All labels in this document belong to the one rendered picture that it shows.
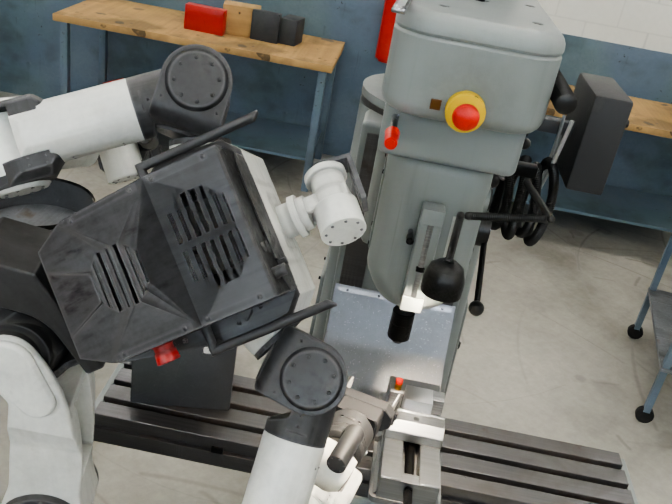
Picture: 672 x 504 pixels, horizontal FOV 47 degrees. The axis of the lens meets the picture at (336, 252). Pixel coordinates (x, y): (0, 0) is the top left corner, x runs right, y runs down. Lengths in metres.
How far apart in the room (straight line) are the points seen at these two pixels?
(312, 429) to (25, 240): 0.49
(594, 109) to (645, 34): 4.20
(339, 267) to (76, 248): 1.06
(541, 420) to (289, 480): 2.59
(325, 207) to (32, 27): 5.41
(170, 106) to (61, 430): 0.52
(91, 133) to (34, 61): 5.33
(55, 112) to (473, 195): 0.71
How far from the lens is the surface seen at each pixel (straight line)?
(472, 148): 1.31
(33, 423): 1.25
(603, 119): 1.67
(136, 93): 1.11
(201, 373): 1.72
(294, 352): 1.02
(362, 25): 5.66
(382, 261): 1.45
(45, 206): 3.58
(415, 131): 1.30
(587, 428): 3.66
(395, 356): 2.01
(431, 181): 1.37
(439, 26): 1.16
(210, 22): 5.25
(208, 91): 1.06
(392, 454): 1.64
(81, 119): 1.11
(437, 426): 1.68
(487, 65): 1.18
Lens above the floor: 2.08
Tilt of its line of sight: 27 degrees down
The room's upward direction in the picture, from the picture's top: 10 degrees clockwise
